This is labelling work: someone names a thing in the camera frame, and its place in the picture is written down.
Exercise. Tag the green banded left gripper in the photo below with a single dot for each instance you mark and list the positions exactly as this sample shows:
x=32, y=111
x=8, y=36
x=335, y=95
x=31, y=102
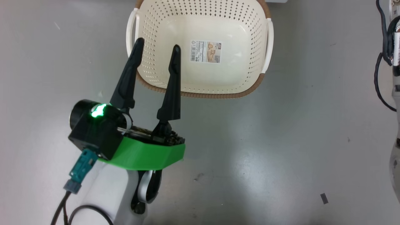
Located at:
x=143, y=154

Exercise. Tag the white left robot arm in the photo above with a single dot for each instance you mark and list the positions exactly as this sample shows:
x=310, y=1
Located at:
x=109, y=193

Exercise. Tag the paper label in basket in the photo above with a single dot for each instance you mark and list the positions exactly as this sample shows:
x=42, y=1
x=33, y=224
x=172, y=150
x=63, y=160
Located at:
x=205, y=51

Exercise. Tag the cream perforated laundry basket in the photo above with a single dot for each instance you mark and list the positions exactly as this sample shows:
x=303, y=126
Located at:
x=200, y=28

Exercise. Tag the small dark floor tape piece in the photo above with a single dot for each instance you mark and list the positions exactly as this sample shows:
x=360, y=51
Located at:
x=324, y=198

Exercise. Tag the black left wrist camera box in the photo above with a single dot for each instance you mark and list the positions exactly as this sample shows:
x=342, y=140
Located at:
x=93, y=131

